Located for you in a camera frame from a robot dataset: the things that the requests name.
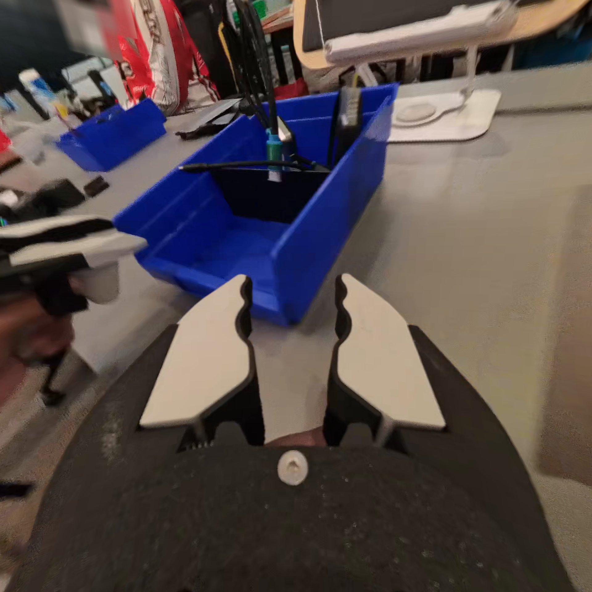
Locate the wood framed black board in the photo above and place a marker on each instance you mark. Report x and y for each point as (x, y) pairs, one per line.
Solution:
(351, 18)

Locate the blue storage bin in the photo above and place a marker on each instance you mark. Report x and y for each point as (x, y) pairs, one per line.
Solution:
(111, 138)
(323, 222)

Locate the small black box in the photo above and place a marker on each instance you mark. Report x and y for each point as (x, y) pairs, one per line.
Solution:
(96, 186)

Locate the person's left hand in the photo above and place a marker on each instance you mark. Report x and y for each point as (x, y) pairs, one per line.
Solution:
(27, 333)

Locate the white tablet stand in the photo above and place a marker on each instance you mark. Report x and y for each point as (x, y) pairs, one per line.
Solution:
(476, 115)

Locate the black bag yellow trim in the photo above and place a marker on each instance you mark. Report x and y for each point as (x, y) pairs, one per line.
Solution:
(203, 46)

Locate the white HDMI splitter adapter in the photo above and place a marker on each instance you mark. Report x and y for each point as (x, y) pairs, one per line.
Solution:
(349, 115)

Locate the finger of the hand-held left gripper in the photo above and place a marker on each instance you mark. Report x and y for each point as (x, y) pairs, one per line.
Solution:
(92, 249)
(55, 226)

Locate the person in red white jacket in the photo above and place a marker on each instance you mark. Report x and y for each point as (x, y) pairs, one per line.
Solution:
(162, 55)

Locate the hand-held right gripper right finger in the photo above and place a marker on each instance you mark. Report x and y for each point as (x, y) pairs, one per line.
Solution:
(384, 365)

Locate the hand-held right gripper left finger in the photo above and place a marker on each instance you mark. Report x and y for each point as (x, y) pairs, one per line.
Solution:
(203, 360)

